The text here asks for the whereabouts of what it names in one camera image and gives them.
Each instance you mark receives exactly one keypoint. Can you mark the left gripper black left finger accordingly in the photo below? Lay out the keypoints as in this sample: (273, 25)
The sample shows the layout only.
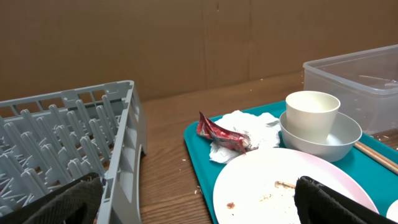
(76, 202)

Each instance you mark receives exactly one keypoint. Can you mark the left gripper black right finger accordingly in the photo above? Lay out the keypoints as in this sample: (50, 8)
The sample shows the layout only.
(318, 204)

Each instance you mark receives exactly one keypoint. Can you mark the grey bowl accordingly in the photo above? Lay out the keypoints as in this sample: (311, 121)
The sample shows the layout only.
(344, 133)

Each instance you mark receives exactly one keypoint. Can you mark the white paper cup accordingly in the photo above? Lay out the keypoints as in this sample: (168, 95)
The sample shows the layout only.
(311, 114)

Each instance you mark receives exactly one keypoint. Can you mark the white napkin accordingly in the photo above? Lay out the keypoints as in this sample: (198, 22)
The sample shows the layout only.
(263, 131)

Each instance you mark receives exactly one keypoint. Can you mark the red snack wrapper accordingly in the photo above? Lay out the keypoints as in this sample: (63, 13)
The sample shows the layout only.
(229, 139)

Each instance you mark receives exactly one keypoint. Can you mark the grey dishwasher rack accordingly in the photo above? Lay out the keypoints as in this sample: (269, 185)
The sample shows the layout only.
(50, 141)

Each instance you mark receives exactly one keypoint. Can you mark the large white dirty plate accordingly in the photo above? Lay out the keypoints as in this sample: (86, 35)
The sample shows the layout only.
(257, 187)

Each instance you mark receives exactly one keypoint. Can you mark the wooden chopstick left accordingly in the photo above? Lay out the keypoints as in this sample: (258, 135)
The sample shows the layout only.
(379, 158)

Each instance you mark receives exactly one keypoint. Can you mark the clear plastic bin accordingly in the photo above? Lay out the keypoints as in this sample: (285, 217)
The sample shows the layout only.
(365, 82)

